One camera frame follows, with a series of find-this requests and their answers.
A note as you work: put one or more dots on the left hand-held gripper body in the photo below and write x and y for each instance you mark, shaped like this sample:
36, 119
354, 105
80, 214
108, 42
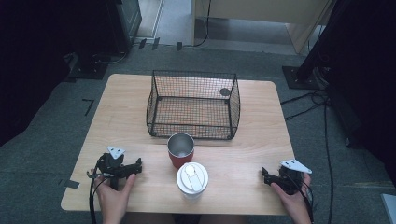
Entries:
111, 166

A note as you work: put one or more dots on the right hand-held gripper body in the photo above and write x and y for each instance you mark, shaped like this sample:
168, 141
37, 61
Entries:
292, 177

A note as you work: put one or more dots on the person's right hand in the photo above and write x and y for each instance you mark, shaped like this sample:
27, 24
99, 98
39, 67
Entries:
292, 202

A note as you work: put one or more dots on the person's left hand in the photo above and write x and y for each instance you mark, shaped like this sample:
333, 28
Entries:
112, 199

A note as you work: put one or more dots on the red steel cup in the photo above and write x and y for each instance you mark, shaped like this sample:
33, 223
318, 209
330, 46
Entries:
181, 155

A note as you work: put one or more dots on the white cup lid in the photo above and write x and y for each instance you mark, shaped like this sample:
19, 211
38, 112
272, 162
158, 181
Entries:
192, 179

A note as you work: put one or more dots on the pale grey box corner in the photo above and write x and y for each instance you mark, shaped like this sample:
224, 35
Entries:
389, 208

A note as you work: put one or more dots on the short black tape strip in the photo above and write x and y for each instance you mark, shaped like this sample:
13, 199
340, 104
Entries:
179, 46
142, 43

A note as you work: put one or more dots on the black curtain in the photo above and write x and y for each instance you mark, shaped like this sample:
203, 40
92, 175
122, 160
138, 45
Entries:
37, 56
364, 77

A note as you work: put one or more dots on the dark monitor cabinet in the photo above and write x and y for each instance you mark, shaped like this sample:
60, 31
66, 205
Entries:
126, 21

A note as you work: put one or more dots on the black stand base plate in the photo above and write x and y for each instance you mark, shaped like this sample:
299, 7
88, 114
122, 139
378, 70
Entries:
299, 77
88, 70

